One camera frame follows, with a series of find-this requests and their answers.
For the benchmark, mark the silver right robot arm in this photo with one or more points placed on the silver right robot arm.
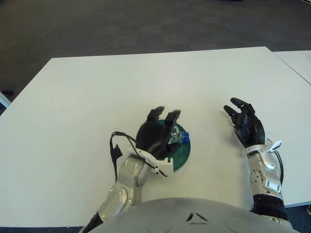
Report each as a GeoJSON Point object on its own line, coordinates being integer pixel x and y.
{"type": "Point", "coordinates": [266, 172]}

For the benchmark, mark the white right wrist connector box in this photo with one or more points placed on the white right wrist connector box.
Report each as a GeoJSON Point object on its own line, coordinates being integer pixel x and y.
{"type": "Point", "coordinates": [274, 146]}

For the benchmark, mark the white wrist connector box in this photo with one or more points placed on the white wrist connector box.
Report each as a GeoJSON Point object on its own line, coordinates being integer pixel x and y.
{"type": "Point", "coordinates": [166, 168]}
{"type": "Point", "coordinates": [274, 146]}

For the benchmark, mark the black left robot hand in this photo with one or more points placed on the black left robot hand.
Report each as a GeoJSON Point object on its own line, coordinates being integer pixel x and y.
{"type": "Point", "coordinates": [153, 136]}

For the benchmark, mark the grey robot torso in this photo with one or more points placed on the grey robot torso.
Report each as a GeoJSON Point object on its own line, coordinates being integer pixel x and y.
{"type": "Point", "coordinates": [182, 216]}

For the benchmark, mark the clear bottle with blue cap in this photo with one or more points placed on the clear bottle with blue cap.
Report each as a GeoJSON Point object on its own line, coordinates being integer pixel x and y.
{"type": "Point", "coordinates": [181, 137]}

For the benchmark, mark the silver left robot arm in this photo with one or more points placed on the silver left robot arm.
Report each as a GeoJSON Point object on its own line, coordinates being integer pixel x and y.
{"type": "Point", "coordinates": [126, 174]}

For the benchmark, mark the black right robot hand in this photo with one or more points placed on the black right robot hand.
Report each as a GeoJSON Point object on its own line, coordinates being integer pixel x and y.
{"type": "Point", "coordinates": [252, 128]}

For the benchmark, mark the white furniture edge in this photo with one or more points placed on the white furniture edge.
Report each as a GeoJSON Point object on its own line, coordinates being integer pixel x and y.
{"type": "Point", "coordinates": [3, 98]}

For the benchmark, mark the green round plate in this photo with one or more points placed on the green round plate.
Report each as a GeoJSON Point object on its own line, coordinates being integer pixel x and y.
{"type": "Point", "coordinates": [183, 153]}

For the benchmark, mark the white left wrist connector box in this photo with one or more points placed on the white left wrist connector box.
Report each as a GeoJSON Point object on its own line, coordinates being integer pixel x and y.
{"type": "Point", "coordinates": [166, 168]}

